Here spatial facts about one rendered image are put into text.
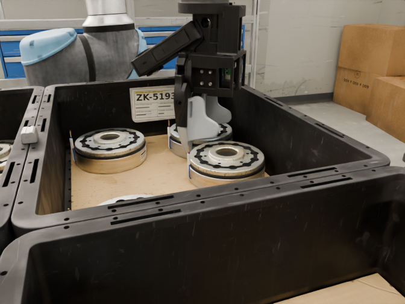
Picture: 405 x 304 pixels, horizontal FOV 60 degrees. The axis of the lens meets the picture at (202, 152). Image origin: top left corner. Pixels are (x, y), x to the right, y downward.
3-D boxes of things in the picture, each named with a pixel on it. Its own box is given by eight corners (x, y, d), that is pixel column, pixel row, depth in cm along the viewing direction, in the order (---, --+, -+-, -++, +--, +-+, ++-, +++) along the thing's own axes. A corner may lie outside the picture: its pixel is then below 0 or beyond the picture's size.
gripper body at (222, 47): (231, 103, 46) (235, 3, 41) (170, 97, 49) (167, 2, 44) (244, 90, 53) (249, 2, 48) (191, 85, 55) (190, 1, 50)
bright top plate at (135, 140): (70, 137, 55) (70, 133, 55) (133, 127, 59) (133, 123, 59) (81, 162, 47) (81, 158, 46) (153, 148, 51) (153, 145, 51)
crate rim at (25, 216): (48, 99, 56) (45, 84, 55) (222, 85, 65) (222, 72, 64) (14, 266, 22) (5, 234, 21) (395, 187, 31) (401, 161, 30)
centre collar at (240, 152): (202, 151, 49) (202, 147, 48) (234, 146, 50) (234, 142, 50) (217, 166, 45) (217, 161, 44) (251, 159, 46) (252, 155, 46)
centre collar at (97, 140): (90, 137, 54) (90, 133, 53) (122, 132, 56) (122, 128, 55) (96, 148, 50) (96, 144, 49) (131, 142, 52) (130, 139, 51)
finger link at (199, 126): (213, 166, 49) (219, 99, 47) (174, 159, 50) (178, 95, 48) (220, 161, 52) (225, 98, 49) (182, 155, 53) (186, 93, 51)
